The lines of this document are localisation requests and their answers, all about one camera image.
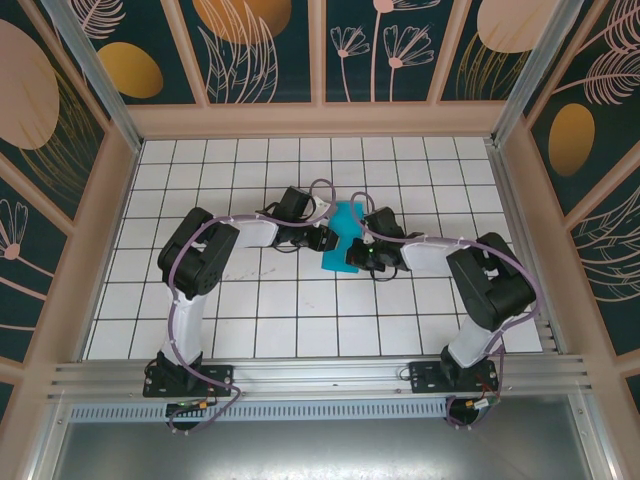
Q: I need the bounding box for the blue paper sheet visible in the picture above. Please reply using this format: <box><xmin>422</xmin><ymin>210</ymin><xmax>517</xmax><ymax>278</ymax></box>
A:
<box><xmin>320</xmin><ymin>201</ymin><xmax>369</xmax><ymax>275</ymax></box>

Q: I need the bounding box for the brushed metal panel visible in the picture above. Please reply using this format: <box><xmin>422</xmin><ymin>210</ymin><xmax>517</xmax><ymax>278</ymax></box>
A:
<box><xmin>49</xmin><ymin>422</ymin><xmax>601</xmax><ymax>480</ymax></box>

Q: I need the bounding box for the aluminium side rail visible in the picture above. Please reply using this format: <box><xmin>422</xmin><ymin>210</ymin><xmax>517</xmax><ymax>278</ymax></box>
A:
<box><xmin>487</xmin><ymin>142</ymin><xmax>566</xmax><ymax>356</ymax></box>

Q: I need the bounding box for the aluminium mounting rail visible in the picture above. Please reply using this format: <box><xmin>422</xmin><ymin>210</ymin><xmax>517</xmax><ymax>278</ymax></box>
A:
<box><xmin>47</xmin><ymin>354</ymin><xmax>594</xmax><ymax>401</ymax></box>

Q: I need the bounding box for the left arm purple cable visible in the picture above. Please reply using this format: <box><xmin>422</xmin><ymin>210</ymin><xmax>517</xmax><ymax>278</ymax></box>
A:
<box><xmin>167</xmin><ymin>178</ymin><xmax>337</xmax><ymax>434</ymax></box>

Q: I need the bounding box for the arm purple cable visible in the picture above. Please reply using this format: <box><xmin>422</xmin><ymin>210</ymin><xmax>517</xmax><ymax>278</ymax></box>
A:
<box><xmin>167</xmin><ymin>178</ymin><xmax>337</xmax><ymax>434</ymax></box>
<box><xmin>349</xmin><ymin>191</ymin><xmax>545</xmax><ymax>431</ymax></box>

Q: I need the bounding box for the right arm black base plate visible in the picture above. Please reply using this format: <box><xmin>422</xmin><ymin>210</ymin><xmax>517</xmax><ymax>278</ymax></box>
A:
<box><xmin>408</xmin><ymin>360</ymin><xmax>501</xmax><ymax>396</ymax></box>

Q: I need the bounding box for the slotted grey cable duct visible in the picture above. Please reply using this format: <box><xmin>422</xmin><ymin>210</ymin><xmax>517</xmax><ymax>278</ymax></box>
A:
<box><xmin>69</xmin><ymin>403</ymin><xmax>451</xmax><ymax>421</ymax></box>

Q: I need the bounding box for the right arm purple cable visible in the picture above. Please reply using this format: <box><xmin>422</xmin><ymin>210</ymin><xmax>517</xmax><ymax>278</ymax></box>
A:
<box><xmin>349</xmin><ymin>191</ymin><xmax>545</xmax><ymax>431</ymax></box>

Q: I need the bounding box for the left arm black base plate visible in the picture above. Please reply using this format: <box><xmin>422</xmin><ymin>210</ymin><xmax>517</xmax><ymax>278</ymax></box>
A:
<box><xmin>143</xmin><ymin>363</ymin><xmax>236</xmax><ymax>399</ymax></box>

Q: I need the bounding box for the aluminium frame post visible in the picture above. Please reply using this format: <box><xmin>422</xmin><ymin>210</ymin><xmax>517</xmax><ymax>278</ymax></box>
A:
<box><xmin>39</xmin><ymin>0</ymin><xmax>144</xmax><ymax>151</ymax></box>
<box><xmin>492</xmin><ymin>0</ymin><xmax>596</xmax><ymax>146</ymax></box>

